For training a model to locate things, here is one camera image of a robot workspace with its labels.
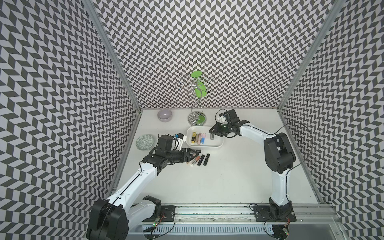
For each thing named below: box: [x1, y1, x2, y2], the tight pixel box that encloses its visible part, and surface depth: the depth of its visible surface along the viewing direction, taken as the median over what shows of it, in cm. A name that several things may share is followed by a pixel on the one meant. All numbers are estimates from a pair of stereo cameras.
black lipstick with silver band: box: [197, 154, 205, 167], surface depth 92 cm
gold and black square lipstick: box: [191, 132, 197, 144], surface depth 101 cm
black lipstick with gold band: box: [203, 153, 210, 166], surface depth 93 cm
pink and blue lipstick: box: [201, 132, 206, 144], surface depth 101 cm
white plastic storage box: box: [186, 126, 224, 148], surface depth 101 cm
